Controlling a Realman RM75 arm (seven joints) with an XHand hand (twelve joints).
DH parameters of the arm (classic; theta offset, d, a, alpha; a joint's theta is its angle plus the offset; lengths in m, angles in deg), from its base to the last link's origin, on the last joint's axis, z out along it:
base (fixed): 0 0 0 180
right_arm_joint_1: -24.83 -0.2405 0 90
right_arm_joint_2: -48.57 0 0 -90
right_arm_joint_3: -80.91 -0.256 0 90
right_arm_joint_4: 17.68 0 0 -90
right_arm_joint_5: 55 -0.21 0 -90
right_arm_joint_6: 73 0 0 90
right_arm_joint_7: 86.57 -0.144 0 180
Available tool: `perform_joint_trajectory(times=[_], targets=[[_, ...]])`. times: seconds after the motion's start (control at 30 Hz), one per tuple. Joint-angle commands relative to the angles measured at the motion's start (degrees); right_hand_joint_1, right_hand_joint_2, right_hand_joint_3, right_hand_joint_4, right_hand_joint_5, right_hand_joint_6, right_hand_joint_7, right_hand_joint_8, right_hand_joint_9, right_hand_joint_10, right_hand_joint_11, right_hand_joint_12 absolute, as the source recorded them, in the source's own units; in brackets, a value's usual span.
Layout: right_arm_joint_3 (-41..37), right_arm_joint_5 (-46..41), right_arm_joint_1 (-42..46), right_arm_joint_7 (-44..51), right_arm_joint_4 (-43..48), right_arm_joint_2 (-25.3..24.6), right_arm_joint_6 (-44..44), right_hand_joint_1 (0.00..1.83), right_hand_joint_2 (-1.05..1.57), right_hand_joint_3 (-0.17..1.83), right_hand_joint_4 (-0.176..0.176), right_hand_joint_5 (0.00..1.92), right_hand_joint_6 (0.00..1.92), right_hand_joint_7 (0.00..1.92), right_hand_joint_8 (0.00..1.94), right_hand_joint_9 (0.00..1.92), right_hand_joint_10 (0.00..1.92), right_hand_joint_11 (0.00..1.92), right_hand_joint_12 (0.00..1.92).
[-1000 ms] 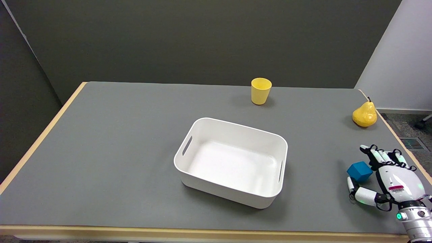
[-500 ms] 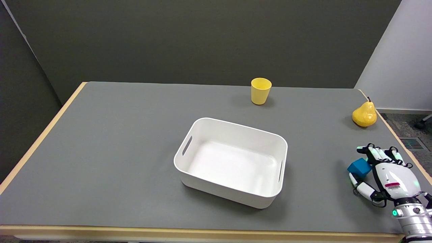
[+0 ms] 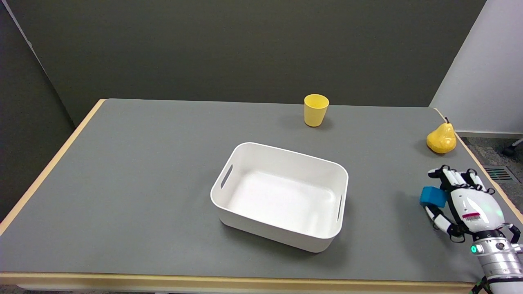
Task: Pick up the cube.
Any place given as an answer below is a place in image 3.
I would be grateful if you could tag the white plastic bin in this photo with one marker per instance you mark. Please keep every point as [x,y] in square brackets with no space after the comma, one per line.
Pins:
[282,196]

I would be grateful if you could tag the yellow plastic cup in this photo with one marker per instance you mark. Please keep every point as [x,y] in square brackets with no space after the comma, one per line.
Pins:
[315,110]

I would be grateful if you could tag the blue cube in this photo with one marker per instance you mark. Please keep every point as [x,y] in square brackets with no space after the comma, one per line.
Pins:
[432,196]

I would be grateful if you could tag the floor vent grille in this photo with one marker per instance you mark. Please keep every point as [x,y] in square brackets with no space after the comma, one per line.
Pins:
[500,174]

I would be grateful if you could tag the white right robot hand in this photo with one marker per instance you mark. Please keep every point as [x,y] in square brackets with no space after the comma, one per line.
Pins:
[474,204]

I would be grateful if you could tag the black chair base leg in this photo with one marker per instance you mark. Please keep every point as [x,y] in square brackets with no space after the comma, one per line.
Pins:
[511,148]

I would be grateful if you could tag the yellow toy pear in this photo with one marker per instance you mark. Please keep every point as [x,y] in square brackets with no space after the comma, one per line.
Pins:
[442,139]

